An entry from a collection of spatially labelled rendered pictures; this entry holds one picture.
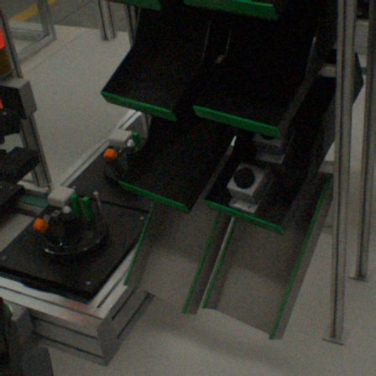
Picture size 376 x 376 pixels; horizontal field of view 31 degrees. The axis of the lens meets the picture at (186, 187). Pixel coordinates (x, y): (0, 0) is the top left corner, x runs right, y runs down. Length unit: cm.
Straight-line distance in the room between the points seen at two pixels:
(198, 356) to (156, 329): 11
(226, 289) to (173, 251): 12
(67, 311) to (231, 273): 31
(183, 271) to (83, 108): 99
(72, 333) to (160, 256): 21
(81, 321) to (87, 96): 104
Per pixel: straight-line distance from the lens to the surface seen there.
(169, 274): 117
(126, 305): 126
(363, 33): 219
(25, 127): 147
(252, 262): 112
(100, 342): 121
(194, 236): 115
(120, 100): 97
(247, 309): 111
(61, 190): 147
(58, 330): 126
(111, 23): 246
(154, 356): 126
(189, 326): 130
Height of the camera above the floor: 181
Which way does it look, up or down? 36 degrees down
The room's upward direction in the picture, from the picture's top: 8 degrees counter-clockwise
